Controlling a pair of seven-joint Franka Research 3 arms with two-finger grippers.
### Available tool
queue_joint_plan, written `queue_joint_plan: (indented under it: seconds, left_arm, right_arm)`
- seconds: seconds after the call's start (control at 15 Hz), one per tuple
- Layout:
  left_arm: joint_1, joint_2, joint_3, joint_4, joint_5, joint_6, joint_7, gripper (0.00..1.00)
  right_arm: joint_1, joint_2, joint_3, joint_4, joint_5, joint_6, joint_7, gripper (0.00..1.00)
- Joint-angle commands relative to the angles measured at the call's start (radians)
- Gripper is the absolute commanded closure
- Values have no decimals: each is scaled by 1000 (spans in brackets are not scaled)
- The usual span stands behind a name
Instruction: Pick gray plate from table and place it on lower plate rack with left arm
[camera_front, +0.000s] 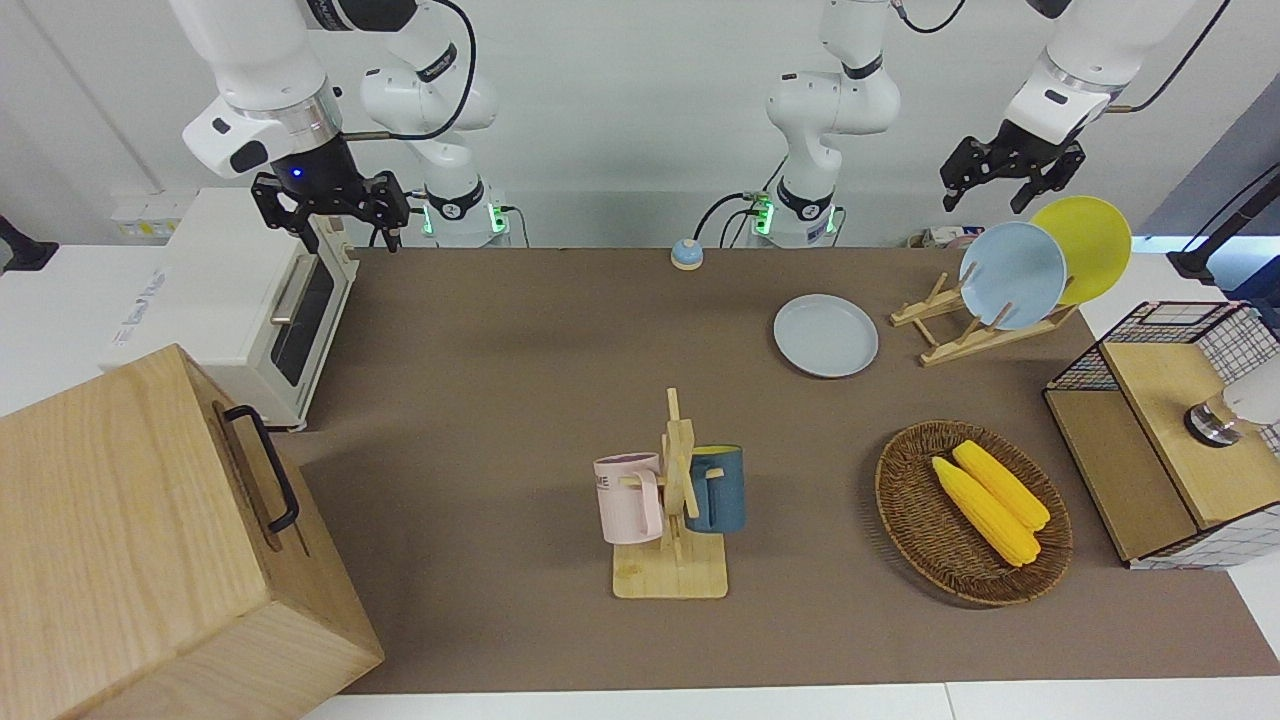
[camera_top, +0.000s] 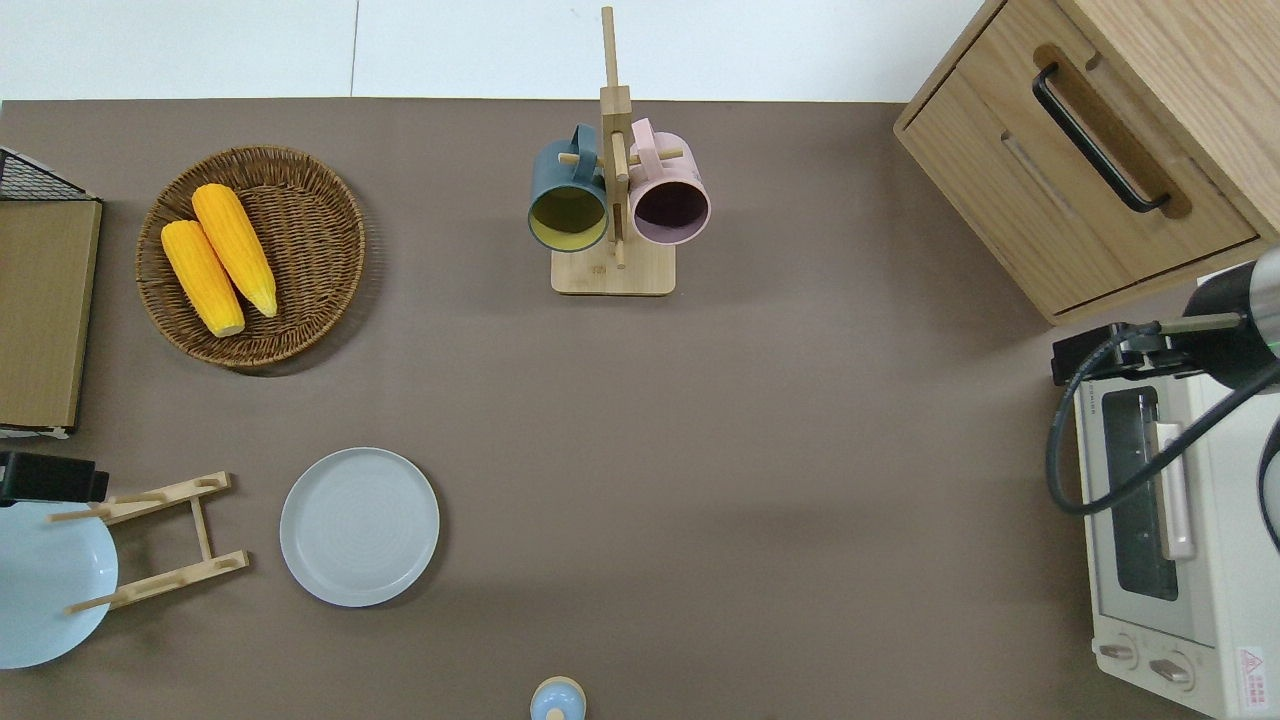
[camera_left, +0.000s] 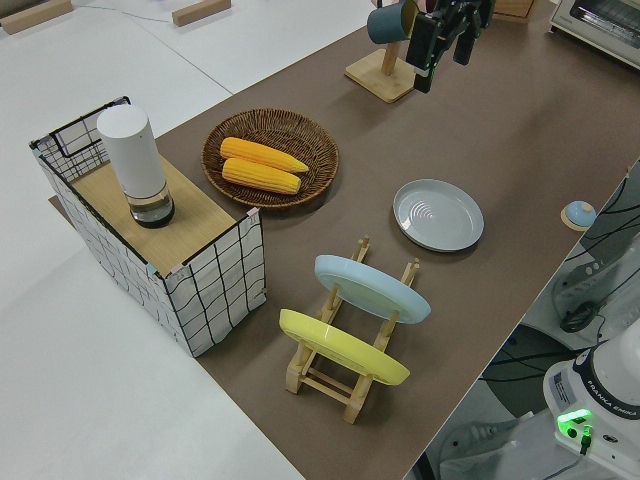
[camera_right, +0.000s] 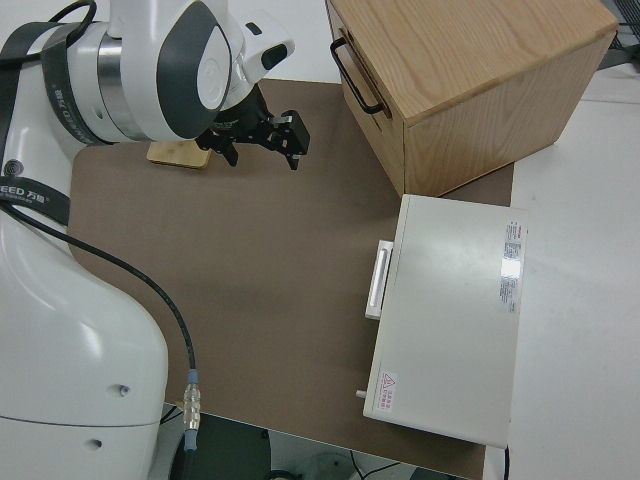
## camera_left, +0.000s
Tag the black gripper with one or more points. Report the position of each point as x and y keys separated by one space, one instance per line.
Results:
x=465 y=9

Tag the gray plate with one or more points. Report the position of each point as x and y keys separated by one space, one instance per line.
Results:
x=437 y=215

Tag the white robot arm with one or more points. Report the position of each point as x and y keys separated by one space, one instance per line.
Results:
x=620 y=350

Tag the wooden mug rack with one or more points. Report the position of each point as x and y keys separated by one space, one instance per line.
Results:
x=380 y=77

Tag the light blue plate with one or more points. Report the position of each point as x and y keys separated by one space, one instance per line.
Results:
x=370 y=287

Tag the yellow plate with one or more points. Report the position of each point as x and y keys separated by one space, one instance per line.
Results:
x=345 y=350

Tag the wooden plate rack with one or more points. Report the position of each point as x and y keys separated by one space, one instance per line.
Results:
x=295 y=381

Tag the teal mug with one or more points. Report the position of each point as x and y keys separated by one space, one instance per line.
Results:
x=387 y=22

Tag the wooden box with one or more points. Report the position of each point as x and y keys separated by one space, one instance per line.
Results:
x=515 y=10

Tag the brown table mat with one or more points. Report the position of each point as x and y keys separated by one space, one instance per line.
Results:
x=450 y=140

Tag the white toaster oven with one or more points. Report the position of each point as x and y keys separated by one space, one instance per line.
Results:
x=600 y=25

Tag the yellow corn cob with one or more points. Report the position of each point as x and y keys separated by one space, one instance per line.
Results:
x=260 y=176
x=260 y=152

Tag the blue bell with wooden base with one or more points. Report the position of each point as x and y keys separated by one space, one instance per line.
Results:
x=579 y=212

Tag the wooden block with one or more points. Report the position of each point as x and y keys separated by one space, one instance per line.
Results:
x=30 y=19
x=200 y=11

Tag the brown wicker basket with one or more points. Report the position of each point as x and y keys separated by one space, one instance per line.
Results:
x=215 y=155

